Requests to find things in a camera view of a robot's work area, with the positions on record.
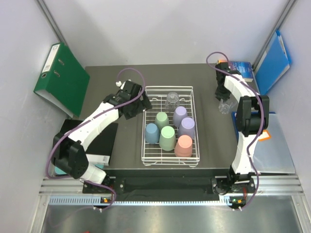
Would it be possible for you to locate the clear plastic cup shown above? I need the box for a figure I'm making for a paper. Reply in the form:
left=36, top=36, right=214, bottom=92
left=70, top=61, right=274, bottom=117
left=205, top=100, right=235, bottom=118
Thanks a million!
left=219, top=99, right=238, bottom=114
left=165, top=92, right=180, bottom=112

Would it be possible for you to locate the dark green cup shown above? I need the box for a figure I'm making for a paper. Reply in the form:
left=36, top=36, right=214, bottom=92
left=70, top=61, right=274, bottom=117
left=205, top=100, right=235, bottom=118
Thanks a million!
left=155, top=112, right=169, bottom=131

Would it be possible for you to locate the purple cup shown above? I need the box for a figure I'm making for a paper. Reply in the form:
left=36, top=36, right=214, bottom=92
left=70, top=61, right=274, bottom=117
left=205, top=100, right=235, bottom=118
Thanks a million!
left=177, top=117, right=195, bottom=139
left=173, top=106, right=188, bottom=128

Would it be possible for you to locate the light green cup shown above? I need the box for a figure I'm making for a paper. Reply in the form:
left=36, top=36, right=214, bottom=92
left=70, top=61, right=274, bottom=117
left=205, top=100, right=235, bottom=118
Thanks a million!
left=159, top=126, right=176, bottom=151

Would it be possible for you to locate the purple cup front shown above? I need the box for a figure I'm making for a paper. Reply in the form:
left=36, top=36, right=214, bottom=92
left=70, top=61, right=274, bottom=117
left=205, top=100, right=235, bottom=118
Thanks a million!
left=177, top=117, right=195, bottom=139

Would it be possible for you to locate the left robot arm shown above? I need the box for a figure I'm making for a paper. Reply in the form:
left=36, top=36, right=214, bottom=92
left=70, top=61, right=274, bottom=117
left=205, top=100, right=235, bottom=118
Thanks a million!
left=49, top=80, right=152, bottom=193

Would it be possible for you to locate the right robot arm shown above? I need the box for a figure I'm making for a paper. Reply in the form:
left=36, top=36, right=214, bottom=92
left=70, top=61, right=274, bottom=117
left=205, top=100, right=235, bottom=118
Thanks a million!
left=215, top=62, right=270, bottom=192

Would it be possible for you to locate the blue cup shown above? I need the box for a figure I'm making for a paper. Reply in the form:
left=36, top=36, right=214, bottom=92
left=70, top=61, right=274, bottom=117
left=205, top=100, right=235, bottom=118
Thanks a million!
left=145, top=123, right=160, bottom=144

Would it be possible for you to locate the blue paperback book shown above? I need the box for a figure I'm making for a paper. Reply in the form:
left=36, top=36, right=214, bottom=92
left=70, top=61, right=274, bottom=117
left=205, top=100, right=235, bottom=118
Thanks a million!
left=229, top=61, right=254, bottom=82

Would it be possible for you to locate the pink cup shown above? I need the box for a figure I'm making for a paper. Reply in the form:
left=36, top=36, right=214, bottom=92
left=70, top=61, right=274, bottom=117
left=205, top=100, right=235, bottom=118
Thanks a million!
left=174, top=135, right=192, bottom=158

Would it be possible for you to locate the blue folder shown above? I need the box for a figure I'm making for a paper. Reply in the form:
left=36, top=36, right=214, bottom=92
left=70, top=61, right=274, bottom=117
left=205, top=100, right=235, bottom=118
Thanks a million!
left=255, top=30, right=292, bottom=95

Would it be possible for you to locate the white wire dish rack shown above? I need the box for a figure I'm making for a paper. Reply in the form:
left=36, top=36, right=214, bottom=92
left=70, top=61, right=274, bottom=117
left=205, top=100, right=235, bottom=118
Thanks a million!
left=141, top=86, right=200, bottom=167

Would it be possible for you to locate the green ring binder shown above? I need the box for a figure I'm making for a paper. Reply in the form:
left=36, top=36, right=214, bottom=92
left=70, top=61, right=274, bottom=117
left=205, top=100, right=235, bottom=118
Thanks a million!
left=34, top=43, right=90, bottom=117

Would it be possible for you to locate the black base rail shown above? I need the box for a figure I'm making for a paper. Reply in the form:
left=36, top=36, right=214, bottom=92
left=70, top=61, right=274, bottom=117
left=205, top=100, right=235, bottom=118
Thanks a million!
left=82, top=176, right=256, bottom=201

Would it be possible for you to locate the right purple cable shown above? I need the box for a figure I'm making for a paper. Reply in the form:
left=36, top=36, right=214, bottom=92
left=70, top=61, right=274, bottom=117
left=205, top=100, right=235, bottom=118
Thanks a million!
left=206, top=51, right=265, bottom=211

